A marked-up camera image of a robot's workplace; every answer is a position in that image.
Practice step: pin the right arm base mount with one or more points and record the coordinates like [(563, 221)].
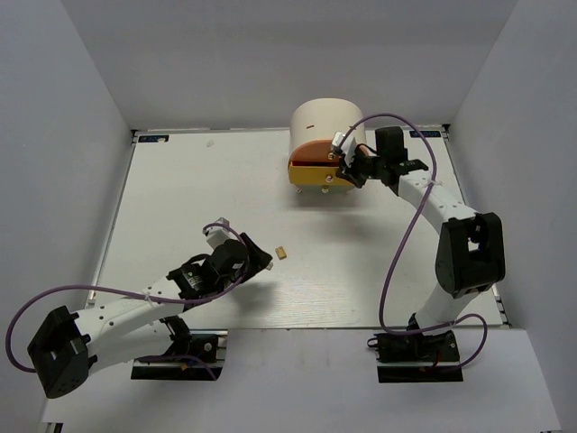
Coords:
[(417, 358)]

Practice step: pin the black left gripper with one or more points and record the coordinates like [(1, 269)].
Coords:
[(258, 259)]

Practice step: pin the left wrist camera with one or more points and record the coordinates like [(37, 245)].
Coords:
[(218, 232)]

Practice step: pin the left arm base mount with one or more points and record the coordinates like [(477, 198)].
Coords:
[(198, 359)]

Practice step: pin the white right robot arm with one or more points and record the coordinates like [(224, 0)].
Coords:
[(470, 255)]

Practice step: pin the tan eraser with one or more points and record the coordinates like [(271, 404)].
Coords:
[(281, 253)]

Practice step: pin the round cream drawer cabinet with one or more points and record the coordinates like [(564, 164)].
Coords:
[(313, 127)]

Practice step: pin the blue label left corner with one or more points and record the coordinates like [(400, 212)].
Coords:
[(155, 138)]

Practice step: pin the blue label right corner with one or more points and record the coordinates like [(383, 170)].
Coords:
[(426, 134)]

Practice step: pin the blue label corner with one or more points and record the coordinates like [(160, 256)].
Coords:
[(426, 134), (155, 138)]

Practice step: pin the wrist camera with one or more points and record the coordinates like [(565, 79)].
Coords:
[(343, 148), (218, 232)]

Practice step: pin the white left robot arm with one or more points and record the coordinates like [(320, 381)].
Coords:
[(147, 326)]

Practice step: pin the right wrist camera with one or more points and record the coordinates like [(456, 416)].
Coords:
[(343, 148)]

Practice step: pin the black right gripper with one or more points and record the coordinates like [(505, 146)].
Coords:
[(351, 173)]

